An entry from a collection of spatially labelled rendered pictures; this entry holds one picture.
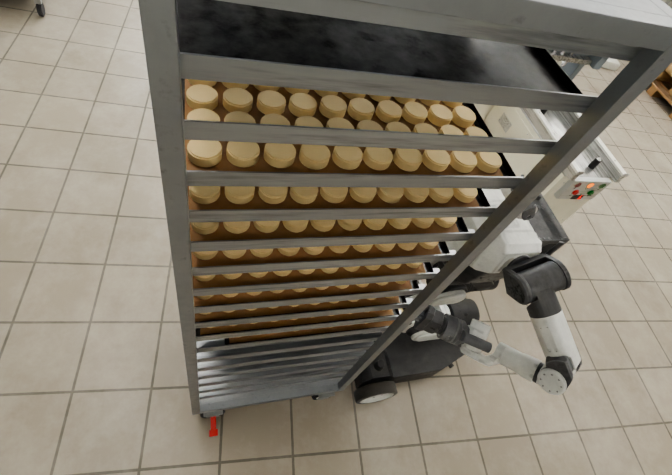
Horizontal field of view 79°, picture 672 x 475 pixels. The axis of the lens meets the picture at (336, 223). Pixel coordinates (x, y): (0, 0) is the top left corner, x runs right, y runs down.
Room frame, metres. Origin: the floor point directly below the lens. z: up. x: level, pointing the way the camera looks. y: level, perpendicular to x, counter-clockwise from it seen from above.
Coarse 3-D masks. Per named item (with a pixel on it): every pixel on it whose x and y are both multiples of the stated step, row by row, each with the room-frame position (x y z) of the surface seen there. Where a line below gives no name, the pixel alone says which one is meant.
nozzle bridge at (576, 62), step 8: (552, 56) 2.47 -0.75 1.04; (560, 56) 2.50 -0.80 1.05; (568, 56) 2.53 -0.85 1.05; (576, 56) 2.58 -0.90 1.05; (584, 56) 2.63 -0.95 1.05; (592, 56) 2.63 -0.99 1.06; (568, 64) 2.74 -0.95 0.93; (576, 64) 2.69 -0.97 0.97; (584, 64) 2.59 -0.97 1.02; (592, 64) 2.60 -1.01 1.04; (600, 64) 2.59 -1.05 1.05; (568, 72) 2.70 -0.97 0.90; (576, 72) 2.69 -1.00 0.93
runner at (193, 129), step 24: (192, 120) 0.35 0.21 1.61; (312, 144) 0.42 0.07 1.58; (336, 144) 0.44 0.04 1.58; (360, 144) 0.46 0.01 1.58; (384, 144) 0.48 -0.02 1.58; (408, 144) 0.50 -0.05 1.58; (432, 144) 0.52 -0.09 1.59; (456, 144) 0.54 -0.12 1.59; (480, 144) 0.56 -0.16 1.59; (504, 144) 0.58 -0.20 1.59; (528, 144) 0.61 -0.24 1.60; (552, 144) 0.63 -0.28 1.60
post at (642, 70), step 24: (624, 72) 0.63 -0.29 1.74; (648, 72) 0.61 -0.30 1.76; (600, 96) 0.63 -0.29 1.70; (624, 96) 0.61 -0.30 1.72; (576, 120) 0.63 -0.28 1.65; (600, 120) 0.61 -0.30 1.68; (576, 144) 0.61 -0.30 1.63; (552, 168) 0.61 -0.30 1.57; (528, 192) 0.61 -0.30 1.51; (504, 216) 0.61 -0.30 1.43; (480, 240) 0.61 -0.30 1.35; (456, 264) 0.61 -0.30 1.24; (432, 288) 0.61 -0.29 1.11; (408, 312) 0.62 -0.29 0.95; (384, 336) 0.62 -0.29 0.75; (360, 360) 0.63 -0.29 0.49
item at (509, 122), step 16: (496, 112) 2.30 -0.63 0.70; (512, 112) 2.21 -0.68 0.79; (544, 112) 2.20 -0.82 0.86; (560, 112) 2.32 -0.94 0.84; (496, 128) 2.23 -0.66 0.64; (512, 128) 2.14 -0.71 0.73; (528, 128) 2.07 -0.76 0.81; (560, 128) 2.15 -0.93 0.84; (512, 160) 2.01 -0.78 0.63; (528, 160) 1.94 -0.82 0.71; (576, 160) 1.91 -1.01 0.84; (592, 160) 1.97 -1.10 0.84; (560, 176) 1.76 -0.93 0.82; (592, 176) 1.83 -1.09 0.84; (608, 176) 1.89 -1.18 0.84; (544, 192) 1.76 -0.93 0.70; (560, 208) 1.84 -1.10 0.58; (576, 208) 1.89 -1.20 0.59; (560, 224) 1.90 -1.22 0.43
